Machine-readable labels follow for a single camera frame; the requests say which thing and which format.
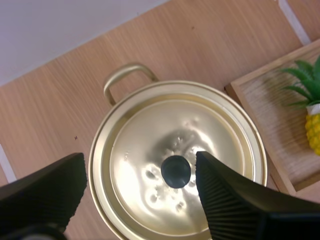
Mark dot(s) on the shallow wooden tray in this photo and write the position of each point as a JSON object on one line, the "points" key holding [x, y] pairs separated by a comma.
{"points": [[272, 120]]}

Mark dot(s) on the gold lid with black knob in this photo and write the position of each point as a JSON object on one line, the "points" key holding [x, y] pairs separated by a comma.
{"points": [[155, 140]]}

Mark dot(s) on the yellow toy pineapple green crown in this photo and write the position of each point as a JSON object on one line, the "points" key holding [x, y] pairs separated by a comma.
{"points": [[313, 125]]}

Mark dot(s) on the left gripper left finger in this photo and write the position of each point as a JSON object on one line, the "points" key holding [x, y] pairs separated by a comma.
{"points": [[37, 197]]}

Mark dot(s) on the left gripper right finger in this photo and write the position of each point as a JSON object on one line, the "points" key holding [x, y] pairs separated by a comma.
{"points": [[240, 207]]}

